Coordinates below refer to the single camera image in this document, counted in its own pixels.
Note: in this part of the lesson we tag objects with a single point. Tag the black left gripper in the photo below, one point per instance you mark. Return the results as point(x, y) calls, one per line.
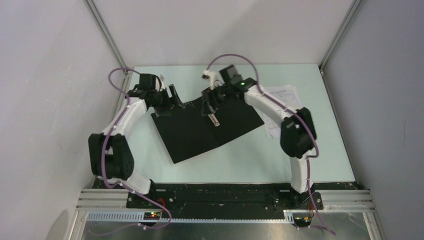
point(165, 110)

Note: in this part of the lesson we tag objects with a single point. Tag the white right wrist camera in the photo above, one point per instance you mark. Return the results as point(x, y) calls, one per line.
point(211, 77)

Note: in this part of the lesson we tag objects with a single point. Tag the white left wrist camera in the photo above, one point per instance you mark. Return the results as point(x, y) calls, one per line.
point(159, 85)

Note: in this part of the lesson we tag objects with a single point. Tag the red folder with black inside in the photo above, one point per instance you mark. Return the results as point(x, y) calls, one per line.
point(186, 133)

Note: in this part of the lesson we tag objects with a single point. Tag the white slotted cable duct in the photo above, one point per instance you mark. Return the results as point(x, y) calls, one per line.
point(142, 217)

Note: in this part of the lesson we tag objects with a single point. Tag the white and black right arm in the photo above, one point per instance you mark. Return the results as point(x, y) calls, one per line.
point(297, 131)

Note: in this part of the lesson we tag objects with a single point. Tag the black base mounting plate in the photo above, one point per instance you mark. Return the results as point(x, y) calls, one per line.
point(221, 200)

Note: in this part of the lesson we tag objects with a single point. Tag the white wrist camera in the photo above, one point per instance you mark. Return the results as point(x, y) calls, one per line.
point(211, 77)
point(159, 85)

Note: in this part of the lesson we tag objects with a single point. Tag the aluminium frame rail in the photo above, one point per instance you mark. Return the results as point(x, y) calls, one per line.
point(104, 31)

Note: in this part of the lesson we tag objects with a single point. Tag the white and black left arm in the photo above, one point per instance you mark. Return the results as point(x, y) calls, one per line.
point(109, 151)

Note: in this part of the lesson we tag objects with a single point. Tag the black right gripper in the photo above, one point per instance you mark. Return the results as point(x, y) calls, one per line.
point(208, 95)

